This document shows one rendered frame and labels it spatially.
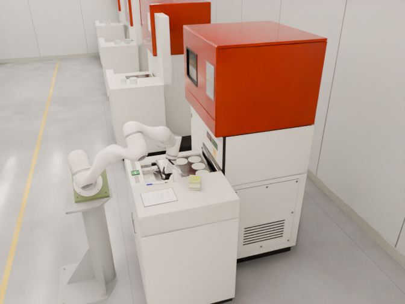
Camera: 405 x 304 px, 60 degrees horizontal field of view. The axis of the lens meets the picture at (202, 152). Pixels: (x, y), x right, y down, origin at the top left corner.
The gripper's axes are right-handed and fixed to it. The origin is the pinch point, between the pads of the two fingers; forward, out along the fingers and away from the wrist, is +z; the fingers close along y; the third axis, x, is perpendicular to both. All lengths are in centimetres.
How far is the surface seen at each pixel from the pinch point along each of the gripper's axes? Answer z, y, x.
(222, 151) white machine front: -28.3, -19.6, 26.2
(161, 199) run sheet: 3.4, 23.1, 20.0
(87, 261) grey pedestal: 83, 20, -45
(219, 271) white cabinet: 51, -18, 49
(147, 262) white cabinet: 43, 28, 23
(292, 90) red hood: -77, -45, 52
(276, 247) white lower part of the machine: 52, -95, 54
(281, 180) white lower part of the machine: -11, -69, 52
